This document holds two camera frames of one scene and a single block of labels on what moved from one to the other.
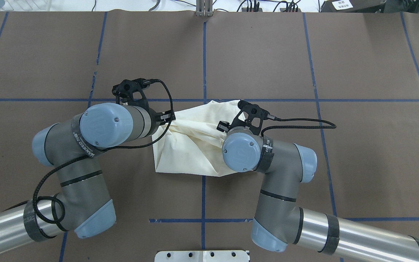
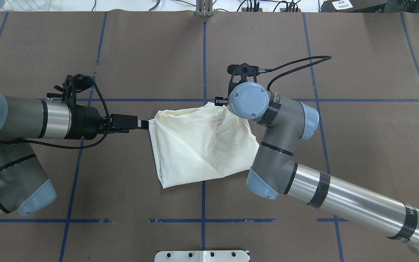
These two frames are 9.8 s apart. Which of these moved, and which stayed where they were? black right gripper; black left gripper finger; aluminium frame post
Moved: black right gripper; black left gripper finger
Stayed: aluminium frame post
